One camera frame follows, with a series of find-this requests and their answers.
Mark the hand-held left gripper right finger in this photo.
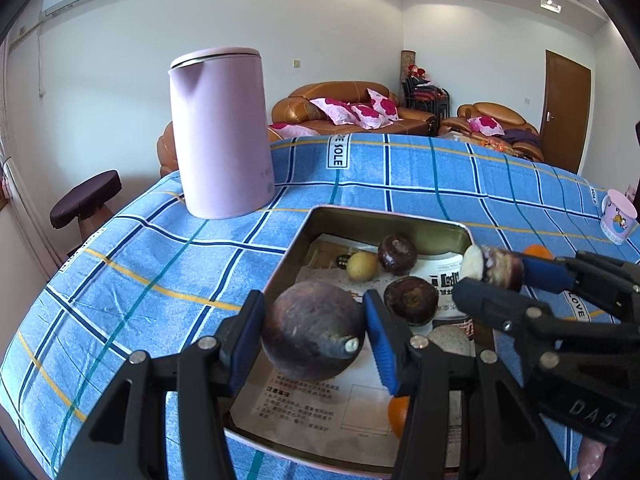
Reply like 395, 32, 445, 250
362, 289, 563, 480

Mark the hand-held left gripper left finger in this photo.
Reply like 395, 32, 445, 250
50, 290, 267, 480

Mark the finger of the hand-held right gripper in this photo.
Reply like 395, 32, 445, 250
452, 279, 568, 377
520, 251, 640, 326

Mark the cut dark fruit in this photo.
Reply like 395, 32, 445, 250
460, 245, 525, 291

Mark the dark purple mangosteen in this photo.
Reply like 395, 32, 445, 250
377, 234, 419, 276
384, 276, 440, 325

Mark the large purple passion fruit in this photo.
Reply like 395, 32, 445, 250
261, 281, 366, 383

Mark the small yellow fruit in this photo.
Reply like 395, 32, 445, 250
347, 252, 378, 282

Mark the pink tin box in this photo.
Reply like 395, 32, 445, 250
222, 205, 501, 478

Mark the printed paper leaflet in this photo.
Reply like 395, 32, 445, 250
230, 232, 493, 461

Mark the pink cartoon cup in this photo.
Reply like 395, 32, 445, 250
599, 189, 640, 246

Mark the blue plaid tablecloth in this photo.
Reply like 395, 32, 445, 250
0, 132, 640, 480

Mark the colourful snack pile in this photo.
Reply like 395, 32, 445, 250
440, 132, 521, 156

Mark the dark purple cloth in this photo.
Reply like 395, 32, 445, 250
500, 128, 541, 147

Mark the pink floral pillow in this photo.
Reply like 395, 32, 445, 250
269, 122, 317, 137
467, 116, 505, 137
350, 104, 391, 130
310, 97, 358, 125
367, 88, 403, 121

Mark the brown wooden door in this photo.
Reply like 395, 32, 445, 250
539, 49, 592, 173

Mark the pink electric kettle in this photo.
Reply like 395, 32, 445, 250
167, 46, 275, 220

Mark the stack of dark chairs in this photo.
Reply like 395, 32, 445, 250
401, 75, 449, 133

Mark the dark purple stool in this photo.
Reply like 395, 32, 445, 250
49, 170, 122, 258

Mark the orange leather sofa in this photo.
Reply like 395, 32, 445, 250
271, 81, 438, 136

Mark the white air conditioner pipe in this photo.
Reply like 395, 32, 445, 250
36, 15, 48, 98

